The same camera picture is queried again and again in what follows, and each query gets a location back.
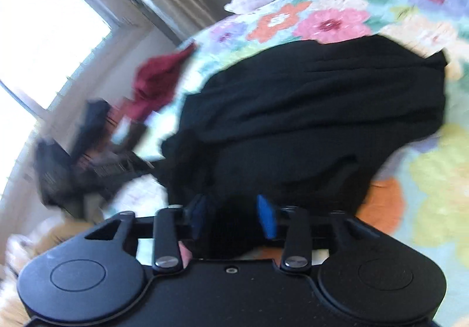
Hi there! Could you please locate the black garment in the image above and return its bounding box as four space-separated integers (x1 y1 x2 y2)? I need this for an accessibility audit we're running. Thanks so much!
156 34 448 262

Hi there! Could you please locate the floral quilt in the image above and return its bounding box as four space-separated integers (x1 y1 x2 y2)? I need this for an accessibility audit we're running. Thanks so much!
0 0 469 327

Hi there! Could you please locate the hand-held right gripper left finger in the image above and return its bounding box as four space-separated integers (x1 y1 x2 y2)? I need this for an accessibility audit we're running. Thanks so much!
84 195 209 273

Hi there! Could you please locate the window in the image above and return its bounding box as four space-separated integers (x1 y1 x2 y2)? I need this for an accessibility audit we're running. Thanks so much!
0 0 154 122

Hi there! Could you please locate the red garment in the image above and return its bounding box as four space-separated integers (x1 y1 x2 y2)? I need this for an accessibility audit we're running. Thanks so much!
117 42 196 120

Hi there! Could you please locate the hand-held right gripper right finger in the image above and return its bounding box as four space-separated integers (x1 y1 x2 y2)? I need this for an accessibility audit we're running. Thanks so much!
256 194 385 272

